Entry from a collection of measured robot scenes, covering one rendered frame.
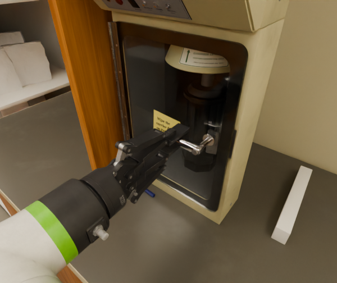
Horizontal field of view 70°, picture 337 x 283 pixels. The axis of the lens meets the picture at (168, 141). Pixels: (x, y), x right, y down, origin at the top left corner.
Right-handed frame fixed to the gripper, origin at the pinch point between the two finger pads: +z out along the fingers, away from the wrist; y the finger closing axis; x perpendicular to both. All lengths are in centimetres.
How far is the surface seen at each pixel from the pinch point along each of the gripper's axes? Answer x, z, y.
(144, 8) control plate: 7.5, 1.3, 22.6
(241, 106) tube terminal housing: -10.6, 5.6, 8.4
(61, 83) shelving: 108, 34, -27
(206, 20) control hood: -4.2, 2.1, 21.9
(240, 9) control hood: -10.0, 0.0, 24.0
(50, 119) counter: 72, 7, -25
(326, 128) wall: -23, 49, -13
